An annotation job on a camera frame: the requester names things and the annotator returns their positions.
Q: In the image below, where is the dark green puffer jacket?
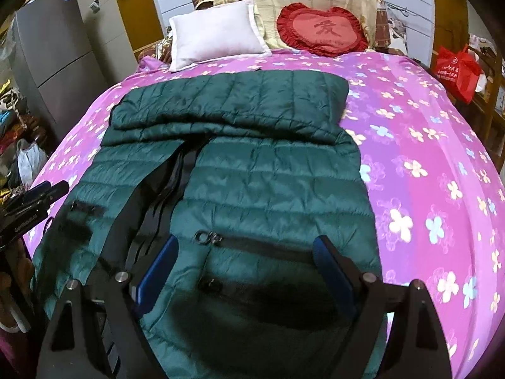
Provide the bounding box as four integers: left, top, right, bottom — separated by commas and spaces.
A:
34, 70, 382, 378

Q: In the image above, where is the white plastic bag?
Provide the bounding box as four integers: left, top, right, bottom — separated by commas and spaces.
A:
16, 139, 48, 190

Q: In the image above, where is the grey refrigerator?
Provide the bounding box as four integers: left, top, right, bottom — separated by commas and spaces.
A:
8, 0, 107, 142

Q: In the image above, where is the pink floral bed cover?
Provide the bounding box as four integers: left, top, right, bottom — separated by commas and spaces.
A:
21, 48, 505, 379

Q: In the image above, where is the brown floral bed sheet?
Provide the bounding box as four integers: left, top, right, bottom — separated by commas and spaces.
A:
137, 27, 173, 65

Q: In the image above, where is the white rectangular pillow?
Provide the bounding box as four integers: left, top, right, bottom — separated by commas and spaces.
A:
169, 0, 271, 72

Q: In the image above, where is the wooden shelf unit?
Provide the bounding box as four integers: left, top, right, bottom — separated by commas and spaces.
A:
468, 33, 504, 171

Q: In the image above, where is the red shopping bag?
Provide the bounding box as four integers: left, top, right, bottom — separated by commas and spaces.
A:
434, 45, 482, 105

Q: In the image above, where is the red heart-shaped cushion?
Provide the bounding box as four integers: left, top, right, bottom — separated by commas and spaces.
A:
276, 3, 368, 57

